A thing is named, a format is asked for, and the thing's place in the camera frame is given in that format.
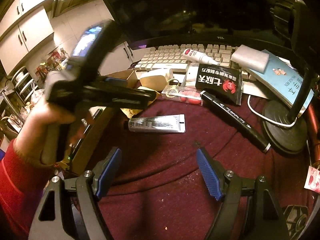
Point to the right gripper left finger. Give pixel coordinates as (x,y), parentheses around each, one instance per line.
(54,216)

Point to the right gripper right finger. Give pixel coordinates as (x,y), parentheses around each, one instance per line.
(263,218)

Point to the silver tube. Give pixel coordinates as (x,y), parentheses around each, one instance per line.
(158,124)

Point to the black marker pen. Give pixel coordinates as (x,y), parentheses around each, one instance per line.
(233,119)

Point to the person's left hand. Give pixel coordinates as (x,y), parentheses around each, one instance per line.
(30,142)

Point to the condiment bottles cluster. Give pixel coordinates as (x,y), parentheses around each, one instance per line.
(57,60)

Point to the cardboard box tray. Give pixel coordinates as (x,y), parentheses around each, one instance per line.
(85,148)

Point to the white lower cabinets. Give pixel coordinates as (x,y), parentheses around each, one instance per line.
(121,58)

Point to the white cabinets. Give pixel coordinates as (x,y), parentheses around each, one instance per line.
(28,25)
(121,58)

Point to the small red white sachet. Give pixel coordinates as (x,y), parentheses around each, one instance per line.
(312,181)

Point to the black round lamp base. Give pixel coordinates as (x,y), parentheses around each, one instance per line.
(286,138)

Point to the white upper cabinets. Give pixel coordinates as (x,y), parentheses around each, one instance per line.
(28,25)

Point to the beige keyboard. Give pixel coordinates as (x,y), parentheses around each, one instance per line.
(178,58)

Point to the black computer monitor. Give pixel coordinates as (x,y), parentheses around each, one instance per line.
(255,23)

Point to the clear case red items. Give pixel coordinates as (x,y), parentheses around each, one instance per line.
(182,94)

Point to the white earbud case packet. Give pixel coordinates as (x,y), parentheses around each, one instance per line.
(191,75)

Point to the white red tube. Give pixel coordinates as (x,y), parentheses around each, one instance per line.
(198,57)

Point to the black snack packet crab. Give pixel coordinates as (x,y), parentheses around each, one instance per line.
(224,83)

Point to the blue book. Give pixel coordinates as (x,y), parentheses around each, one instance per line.
(279,78)

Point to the white rectangular box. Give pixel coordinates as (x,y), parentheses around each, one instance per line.
(250,58)

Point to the black phone holder clamp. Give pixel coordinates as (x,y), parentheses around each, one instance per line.
(300,25)

